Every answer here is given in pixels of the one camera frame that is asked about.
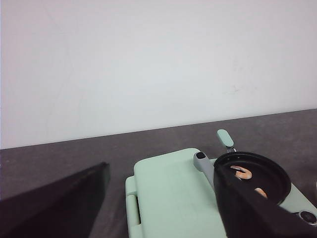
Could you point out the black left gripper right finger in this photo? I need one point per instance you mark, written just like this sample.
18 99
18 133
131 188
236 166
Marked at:
247 214

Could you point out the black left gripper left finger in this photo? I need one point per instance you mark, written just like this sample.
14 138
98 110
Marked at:
66 208

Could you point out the orange shrimp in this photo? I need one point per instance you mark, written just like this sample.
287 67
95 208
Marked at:
242 173
261 192

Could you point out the breakfast maker hinged lid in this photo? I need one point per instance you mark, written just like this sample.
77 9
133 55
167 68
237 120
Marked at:
173 193

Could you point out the mint green breakfast maker base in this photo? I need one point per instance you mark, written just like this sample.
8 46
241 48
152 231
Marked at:
131 198

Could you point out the black round frying pan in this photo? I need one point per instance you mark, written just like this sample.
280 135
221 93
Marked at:
266 173

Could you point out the left silver control knob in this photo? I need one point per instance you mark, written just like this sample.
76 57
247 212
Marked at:
308 217

